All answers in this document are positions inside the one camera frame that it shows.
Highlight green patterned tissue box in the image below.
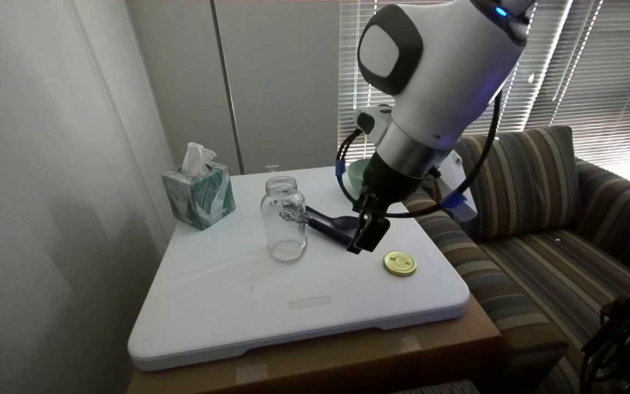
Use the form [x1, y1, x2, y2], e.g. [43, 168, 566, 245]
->
[162, 141, 236, 230]

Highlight black plastic spoon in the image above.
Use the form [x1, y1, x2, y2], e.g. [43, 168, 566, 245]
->
[306, 206, 359, 230]

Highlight gold jar lid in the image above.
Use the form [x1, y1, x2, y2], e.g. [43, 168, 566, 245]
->
[383, 251, 417, 275]

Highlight green ceramic bowl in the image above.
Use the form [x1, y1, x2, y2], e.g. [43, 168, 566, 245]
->
[346, 158, 369, 193]

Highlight striped sofa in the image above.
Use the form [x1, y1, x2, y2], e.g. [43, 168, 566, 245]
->
[406, 124, 630, 394]

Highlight clear glass jar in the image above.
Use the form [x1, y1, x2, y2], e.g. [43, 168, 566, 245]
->
[260, 175, 308, 263]

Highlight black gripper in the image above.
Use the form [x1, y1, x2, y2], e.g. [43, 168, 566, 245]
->
[346, 154, 421, 253]

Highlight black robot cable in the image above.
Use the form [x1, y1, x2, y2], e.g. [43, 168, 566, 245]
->
[333, 89, 505, 219]

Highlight black wire whisk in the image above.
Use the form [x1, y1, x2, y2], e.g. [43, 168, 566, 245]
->
[281, 207, 355, 247]

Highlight black metal stand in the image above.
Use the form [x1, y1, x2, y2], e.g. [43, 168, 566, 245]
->
[580, 298, 630, 394]

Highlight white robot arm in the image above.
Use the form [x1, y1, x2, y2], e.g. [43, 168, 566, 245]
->
[347, 0, 535, 251]

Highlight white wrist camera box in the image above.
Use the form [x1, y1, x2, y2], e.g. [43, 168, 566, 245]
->
[436, 150, 476, 223]

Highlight window blinds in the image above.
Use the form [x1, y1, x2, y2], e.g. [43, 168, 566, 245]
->
[336, 0, 630, 184]

